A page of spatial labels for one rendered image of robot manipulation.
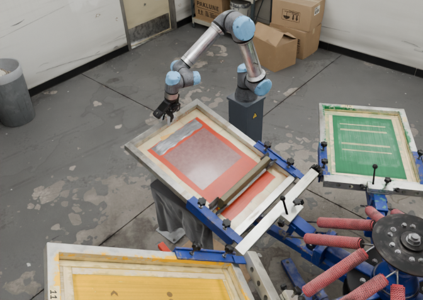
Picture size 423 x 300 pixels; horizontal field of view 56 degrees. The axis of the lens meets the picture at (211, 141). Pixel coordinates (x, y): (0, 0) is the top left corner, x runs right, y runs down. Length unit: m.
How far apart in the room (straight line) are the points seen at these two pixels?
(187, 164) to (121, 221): 1.47
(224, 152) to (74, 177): 2.10
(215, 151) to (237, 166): 0.16
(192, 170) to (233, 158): 0.26
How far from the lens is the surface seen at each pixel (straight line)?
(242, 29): 2.15
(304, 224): 2.04
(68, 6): 5.50
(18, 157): 4.56
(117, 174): 3.96
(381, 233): 1.77
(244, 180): 2.06
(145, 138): 2.24
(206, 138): 2.33
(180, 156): 2.22
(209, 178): 2.16
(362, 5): 5.68
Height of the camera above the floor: 2.62
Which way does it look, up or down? 39 degrees down
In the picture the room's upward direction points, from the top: 3 degrees counter-clockwise
